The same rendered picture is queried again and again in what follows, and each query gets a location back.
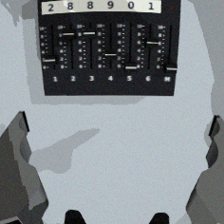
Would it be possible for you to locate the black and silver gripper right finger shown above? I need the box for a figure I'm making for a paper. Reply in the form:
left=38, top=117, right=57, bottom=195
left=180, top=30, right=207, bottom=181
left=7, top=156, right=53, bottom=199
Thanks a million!
left=186, top=115, right=224, bottom=224

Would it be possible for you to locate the black lighting desk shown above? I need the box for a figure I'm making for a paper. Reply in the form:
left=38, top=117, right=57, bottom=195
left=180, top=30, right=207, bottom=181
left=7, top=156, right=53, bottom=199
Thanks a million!
left=37, top=0, right=181, bottom=96

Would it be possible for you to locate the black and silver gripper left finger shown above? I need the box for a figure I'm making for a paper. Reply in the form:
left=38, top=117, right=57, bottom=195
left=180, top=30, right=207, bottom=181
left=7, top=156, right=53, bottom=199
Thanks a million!
left=0, top=111, right=48, bottom=224

